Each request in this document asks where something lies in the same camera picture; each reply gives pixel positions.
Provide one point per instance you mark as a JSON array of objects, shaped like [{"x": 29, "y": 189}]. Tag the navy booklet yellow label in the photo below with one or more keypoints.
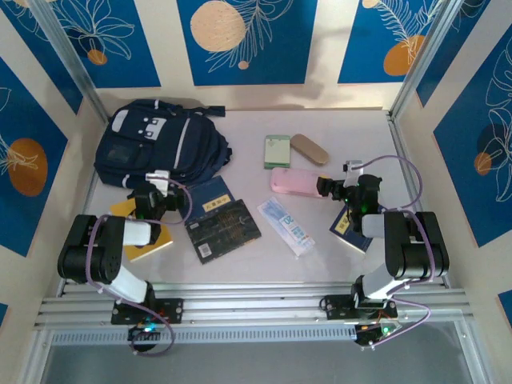
[
  {"x": 212, "y": 192},
  {"x": 342, "y": 232}
]

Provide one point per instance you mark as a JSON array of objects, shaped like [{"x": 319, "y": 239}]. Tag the pink pencil case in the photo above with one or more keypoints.
[{"x": 292, "y": 182}]

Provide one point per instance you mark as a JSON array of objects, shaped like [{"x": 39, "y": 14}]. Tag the tan glasses case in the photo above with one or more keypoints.
[{"x": 310, "y": 149}]

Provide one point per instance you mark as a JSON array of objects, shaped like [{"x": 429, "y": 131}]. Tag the yellow cartoon cover book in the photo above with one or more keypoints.
[{"x": 140, "y": 252}]

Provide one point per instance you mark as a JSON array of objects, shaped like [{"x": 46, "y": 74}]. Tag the black book gold print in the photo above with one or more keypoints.
[{"x": 224, "y": 236}]

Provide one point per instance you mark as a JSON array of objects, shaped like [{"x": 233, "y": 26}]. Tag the navy blue student backpack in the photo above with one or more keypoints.
[{"x": 168, "y": 140}]

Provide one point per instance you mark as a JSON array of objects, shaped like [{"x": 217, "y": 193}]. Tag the blue white plastic packet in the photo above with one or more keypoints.
[{"x": 288, "y": 228}]

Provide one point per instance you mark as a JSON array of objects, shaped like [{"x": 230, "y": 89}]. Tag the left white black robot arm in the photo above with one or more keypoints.
[{"x": 96, "y": 248}]

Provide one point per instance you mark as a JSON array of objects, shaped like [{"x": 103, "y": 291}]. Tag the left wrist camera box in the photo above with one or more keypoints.
[{"x": 158, "y": 180}]

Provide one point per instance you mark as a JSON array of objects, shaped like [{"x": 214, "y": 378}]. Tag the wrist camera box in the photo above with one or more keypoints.
[
  {"x": 353, "y": 168},
  {"x": 158, "y": 180}
]

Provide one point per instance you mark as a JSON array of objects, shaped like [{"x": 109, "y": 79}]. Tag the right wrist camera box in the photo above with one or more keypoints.
[{"x": 353, "y": 168}]

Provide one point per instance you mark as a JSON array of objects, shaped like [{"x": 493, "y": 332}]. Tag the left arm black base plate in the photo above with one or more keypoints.
[{"x": 176, "y": 310}]

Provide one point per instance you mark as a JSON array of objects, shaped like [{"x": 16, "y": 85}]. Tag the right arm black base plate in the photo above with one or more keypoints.
[{"x": 336, "y": 308}]

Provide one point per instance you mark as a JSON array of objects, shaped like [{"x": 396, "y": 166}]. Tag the aluminium front rail frame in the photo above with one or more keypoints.
[{"x": 256, "y": 308}]

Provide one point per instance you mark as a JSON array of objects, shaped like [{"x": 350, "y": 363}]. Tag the aluminium corner post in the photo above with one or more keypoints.
[
  {"x": 72, "y": 60},
  {"x": 424, "y": 56}
]

